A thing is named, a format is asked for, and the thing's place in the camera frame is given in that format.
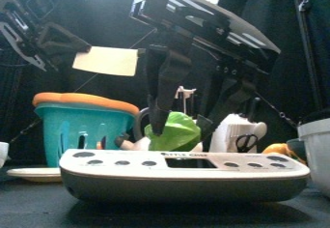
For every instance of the white plate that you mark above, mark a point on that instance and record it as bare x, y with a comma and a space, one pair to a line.
33, 174

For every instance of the yellow toy bell pepper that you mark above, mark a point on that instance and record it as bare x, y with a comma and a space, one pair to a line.
276, 148

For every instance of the toy cleaver with cream blade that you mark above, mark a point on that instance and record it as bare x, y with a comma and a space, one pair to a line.
107, 61

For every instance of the black frame pole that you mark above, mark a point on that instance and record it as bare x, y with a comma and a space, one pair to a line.
307, 29

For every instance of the white cup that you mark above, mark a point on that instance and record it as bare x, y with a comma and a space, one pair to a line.
2, 154

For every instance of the white pot with dark lid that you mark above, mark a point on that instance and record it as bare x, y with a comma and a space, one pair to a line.
318, 151

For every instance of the green toy starfruit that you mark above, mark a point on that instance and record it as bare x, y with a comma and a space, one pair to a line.
180, 133

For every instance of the white knife block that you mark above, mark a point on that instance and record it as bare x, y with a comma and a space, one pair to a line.
227, 135

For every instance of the teal basket with orange rim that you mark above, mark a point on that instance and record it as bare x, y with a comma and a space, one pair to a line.
81, 122

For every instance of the white toy kitchen scale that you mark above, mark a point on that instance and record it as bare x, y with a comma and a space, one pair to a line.
184, 180

